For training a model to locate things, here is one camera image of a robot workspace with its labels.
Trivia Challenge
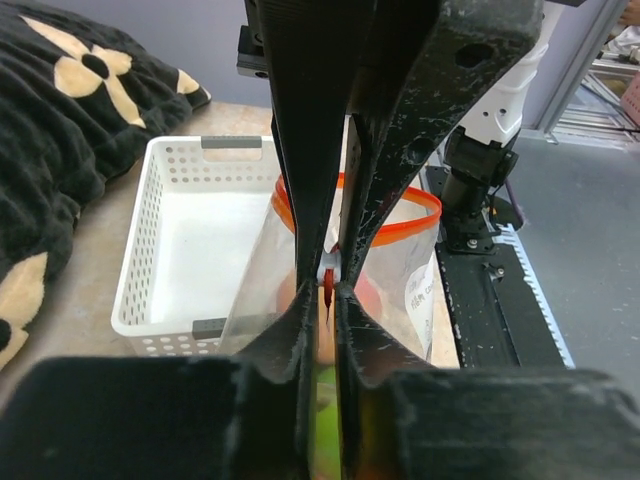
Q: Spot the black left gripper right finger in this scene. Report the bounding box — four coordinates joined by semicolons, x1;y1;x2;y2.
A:
335;283;639;479

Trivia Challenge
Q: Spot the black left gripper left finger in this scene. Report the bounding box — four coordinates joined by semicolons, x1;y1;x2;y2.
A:
1;310;316;479

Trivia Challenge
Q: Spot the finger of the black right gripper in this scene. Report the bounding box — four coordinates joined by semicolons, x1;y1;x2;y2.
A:
257;1;376;283
339;1;543;284

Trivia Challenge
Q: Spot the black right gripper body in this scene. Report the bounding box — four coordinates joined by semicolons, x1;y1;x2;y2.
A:
236;0;269;80

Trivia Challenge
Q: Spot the green striped toy melon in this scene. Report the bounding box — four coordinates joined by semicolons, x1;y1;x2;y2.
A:
312;367;341;479

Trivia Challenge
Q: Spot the orange peach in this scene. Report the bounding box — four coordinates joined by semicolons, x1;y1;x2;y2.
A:
276;270;335;366

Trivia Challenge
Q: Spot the clear zip bag orange zipper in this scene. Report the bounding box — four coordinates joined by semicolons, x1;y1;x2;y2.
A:
219;179;441;359

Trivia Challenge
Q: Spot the white perforated plastic basket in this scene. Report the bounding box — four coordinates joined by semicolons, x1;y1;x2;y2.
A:
111;136;294;357

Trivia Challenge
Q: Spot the red apple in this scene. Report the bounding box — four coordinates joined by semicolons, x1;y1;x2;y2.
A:
354;273;382;320

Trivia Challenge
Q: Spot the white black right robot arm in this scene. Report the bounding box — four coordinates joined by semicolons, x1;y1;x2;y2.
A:
238;1;560;284

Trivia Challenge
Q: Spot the black floral plush pillow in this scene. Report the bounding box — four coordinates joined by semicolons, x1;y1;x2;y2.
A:
1;1;211;363

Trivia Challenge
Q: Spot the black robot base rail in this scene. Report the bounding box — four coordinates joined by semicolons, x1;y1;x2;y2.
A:
435;196;566;368

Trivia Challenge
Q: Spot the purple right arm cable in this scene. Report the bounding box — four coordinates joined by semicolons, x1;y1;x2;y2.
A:
504;179;526;226

